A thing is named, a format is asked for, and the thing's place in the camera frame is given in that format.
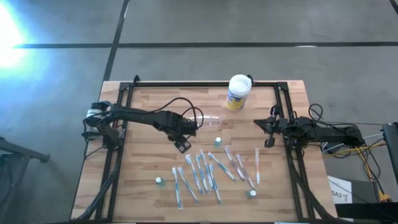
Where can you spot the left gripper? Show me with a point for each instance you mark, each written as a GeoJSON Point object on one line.
{"type": "Point", "coordinates": [183, 127]}

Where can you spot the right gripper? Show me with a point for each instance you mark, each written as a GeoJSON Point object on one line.
{"type": "Point", "coordinates": [281, 127]}

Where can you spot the blue toothbrush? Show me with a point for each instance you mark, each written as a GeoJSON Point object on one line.
{"type": "Point", "coordinates": [201, 172]}
{"type": "Point", "coordinates": [215, 185]}
{"type": "Point", "coordinates": [193, 172]}
{"type": "Point", "coordinates": [177, 189]}
{"type": "Point", "coordinates": [207, 169]}
{"type": "Point", "coordinates": [187, 185]}
{"type": "Point", "coordinates": [222, 167]}

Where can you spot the small blue mouthwash bottle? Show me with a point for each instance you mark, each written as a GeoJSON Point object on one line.
{"type": "Point", "coordinates": [159, 180]}
{"type": "Point", "coordinates": [217, 141]}
{"type": "Point", "coordinates": [252, 193]}

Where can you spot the clear acrylic organizer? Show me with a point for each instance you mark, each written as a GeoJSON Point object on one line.
{"type": "Point", "coordinates": [214, 119]}

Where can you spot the maroon toothbrush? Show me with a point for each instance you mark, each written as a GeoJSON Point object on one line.
{"type": "Point", "coordinates": [234, 163]}

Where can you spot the purple toothbrush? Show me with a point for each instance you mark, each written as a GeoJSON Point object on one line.
{"type": "Point", "coordinates": [245, 171]}

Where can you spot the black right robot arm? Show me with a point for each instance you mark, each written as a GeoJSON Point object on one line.
{"type": "Point", "coordinates": [329, 132]}

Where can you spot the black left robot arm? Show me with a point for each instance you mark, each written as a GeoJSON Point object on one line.
{"type": "Point", "coordinates": [136, 114]}

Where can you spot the yellow wipes canister white lid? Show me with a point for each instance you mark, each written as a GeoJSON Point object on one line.
{"type": "Point", "coordinates": [237, 99]}

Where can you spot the black power adapter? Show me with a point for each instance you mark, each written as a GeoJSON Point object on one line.
{"type": "Point", "coordinates": [334, 147]}

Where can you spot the white paper sheet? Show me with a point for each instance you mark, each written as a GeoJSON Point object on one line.
{"type": "Point", "coordinates": [339, 186]}

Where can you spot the grey box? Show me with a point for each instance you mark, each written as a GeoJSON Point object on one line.
{"type": "Point", "coordinates": [363, 191]}

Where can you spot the black case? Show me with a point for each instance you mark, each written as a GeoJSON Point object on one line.
{"type": "Point", "coordinates": [367, 213]}

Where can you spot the black metal stand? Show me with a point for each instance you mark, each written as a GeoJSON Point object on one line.
{"type": "Point", "coordinates": [18, 149]}

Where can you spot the black aluminium table frame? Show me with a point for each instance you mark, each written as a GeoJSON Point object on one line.
{"type": "Point", "coordinates": [202, 84]}

